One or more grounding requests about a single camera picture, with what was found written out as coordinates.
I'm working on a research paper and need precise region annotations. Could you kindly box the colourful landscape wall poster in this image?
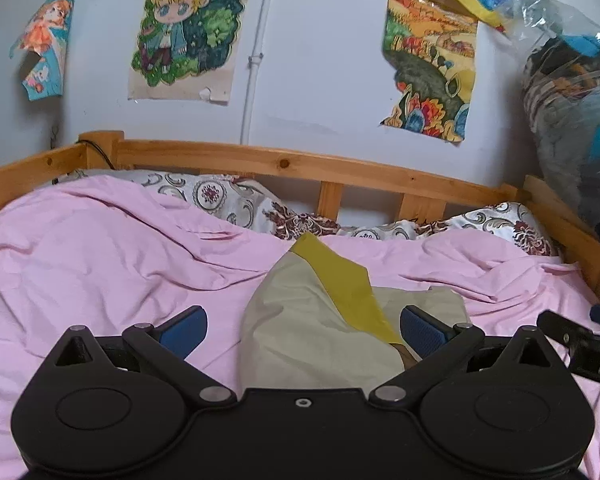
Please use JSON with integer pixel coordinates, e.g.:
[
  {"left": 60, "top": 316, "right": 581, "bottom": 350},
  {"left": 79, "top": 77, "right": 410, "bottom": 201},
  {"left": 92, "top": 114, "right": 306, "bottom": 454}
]
[{"left": 378, "top": 0, "right": 480, "bottom": 145}]

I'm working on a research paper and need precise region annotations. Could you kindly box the white wall pipe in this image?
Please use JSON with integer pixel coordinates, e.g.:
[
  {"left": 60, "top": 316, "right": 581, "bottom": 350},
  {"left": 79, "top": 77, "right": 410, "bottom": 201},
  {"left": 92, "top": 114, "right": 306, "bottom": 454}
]
[{"left": 239, "top": 0, "right": 282, "bottom": 147}]

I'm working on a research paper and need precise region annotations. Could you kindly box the olive brown beige hooded jacket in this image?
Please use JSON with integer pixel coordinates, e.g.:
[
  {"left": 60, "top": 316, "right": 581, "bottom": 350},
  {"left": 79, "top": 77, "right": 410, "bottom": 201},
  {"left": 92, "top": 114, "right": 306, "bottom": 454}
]
[{"left": 237, "top": 232, "right": 473, "bottom": 392}]

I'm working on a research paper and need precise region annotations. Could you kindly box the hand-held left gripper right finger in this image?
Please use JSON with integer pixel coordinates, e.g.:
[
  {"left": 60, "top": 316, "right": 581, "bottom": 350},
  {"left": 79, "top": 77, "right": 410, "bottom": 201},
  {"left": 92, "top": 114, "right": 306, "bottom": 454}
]
[{"left": 368, "top": 304, "right": 557, "bottom": 408}]

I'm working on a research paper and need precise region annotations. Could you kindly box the pink bed sheet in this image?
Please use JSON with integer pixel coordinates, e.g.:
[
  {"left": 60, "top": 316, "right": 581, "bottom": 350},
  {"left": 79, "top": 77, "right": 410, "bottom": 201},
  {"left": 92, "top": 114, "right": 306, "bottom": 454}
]
[{"left": 0, "top": 174, "right": 600, "bottom": 480}]

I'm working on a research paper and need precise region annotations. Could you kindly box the floral patterned quilt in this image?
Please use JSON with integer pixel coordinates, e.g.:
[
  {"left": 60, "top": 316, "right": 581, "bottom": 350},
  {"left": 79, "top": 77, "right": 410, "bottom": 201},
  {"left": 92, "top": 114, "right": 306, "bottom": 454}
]
[{"left": 50, "top": 169, "right": 563, "bottom": 258}]

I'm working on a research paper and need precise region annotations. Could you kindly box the black cable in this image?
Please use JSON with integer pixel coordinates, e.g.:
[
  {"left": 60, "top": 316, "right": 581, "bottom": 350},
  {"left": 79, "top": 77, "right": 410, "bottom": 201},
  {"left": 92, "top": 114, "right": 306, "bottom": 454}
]
[{"left": 51, "top": 137, "right": 117, "bottom": 187}]

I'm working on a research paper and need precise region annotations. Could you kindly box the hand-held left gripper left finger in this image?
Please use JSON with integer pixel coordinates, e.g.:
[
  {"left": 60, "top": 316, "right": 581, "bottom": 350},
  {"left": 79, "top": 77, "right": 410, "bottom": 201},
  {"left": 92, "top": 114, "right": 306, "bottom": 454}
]
[{"left": 54, "top": 304, "right": 237, "bottom": 408}]

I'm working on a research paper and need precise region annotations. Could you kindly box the clear plastic bag of clothes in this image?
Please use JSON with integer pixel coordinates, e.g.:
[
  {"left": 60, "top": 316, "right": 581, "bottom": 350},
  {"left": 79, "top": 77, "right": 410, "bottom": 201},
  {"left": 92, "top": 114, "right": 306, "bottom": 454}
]
[{"left": 504, "top": 0, "right": 600, "bottom": 267}]

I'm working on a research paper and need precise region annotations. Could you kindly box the orange-haired cartoon wall poster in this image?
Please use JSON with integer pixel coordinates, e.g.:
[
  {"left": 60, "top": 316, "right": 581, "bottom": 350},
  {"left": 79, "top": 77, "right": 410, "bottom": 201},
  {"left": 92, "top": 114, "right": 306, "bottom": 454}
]
[{"left": 8, "top": 0, "right": 77, "bottom": 103}]

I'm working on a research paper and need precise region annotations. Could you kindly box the blond cartoon figure wall poster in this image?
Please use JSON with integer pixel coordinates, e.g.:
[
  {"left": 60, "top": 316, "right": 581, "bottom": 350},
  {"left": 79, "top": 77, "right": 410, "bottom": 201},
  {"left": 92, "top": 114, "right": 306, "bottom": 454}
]
[{"left": 127, "top": 0, "right": 253, "bottom": 106}]

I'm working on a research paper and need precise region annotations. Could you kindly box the wooden bed frame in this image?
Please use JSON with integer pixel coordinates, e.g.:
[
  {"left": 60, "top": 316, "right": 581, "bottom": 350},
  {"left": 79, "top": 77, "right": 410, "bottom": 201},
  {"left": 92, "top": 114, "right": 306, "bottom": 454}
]
[{"left": 0, "top": 130, "right": 600, "bottom": 311}]

